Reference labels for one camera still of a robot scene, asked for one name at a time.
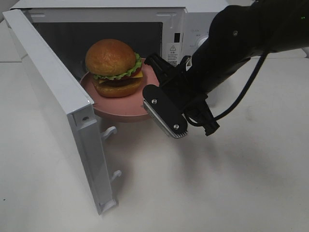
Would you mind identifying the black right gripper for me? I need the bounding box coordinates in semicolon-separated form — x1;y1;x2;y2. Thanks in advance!
144;53;220;136

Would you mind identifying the toy burger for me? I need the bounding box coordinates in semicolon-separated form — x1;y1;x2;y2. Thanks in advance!
85;39;143;98

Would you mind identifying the pink round plate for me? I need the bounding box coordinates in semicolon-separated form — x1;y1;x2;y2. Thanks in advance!
80;64;159;122

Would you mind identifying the white microwave door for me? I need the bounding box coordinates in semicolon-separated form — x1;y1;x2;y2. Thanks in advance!
3;9;117;214

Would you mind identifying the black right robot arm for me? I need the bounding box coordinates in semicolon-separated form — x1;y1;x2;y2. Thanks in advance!
144;0;309;138

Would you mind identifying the white microwave oven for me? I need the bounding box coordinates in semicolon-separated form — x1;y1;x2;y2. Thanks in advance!
9;0;227;80

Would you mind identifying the upper white microwave knob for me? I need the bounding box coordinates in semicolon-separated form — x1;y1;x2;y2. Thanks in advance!
196;35;208;48

